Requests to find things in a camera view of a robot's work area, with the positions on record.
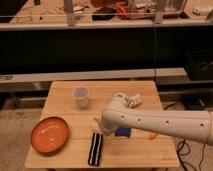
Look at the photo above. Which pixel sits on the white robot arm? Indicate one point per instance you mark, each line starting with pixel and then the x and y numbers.
pixel 191 125

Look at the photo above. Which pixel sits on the translucent white cup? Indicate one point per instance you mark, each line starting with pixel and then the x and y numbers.
pixel 81 96

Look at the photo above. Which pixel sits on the black white striped eraser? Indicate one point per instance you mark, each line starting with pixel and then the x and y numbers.
pixel 95 149

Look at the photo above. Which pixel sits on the white plastic bottle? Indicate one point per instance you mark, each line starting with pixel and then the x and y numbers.
pixel 135 101

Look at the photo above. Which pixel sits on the wooden table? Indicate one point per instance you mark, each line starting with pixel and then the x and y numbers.
pixel 137 151

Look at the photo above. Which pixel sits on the blue cloth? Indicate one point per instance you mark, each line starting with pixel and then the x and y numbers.
pixel 121 131

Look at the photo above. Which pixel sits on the orange carrot toy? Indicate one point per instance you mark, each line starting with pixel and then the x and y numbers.
pixel 152 135

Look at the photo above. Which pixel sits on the orange plate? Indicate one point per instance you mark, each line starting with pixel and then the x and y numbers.
pixel 50 135

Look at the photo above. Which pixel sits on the grey metal shelf rail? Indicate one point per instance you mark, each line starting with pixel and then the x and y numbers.
pixel 42 81

